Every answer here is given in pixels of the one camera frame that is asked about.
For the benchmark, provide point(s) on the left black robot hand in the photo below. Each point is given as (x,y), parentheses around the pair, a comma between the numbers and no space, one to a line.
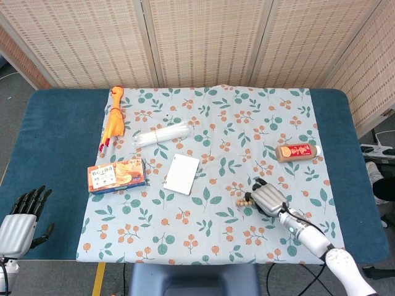
(18,231)

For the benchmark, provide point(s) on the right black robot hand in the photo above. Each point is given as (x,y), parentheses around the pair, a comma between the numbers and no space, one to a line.
(268,198)

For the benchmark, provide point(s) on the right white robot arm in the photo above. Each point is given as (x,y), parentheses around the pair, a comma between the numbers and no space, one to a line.
(311,237)

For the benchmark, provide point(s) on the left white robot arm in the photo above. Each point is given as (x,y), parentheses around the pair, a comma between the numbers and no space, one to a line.
(9,274)

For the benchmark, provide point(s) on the floral leaf print tablecloth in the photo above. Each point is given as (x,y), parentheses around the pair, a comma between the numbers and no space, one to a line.
(210,222)

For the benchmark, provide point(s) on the white rectangular board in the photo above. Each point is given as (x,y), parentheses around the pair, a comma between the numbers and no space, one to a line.
(182,174)

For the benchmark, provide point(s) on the white sneaker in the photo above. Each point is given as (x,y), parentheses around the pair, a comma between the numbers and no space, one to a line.
(375,171)

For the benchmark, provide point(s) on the blue robot torso base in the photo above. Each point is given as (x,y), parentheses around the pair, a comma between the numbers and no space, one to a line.
(194,280)

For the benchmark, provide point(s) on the orange and blue cookie box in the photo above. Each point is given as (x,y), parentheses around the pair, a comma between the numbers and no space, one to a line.
(117,175)

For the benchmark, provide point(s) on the bundle of clear straws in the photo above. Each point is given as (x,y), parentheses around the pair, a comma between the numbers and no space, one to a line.
(163,134)

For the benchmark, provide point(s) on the orange rubber chicken toy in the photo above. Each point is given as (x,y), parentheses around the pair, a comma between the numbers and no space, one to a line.
(114,123)

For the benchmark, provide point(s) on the woven folding screen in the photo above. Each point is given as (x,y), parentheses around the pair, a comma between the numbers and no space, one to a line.
(210,40)

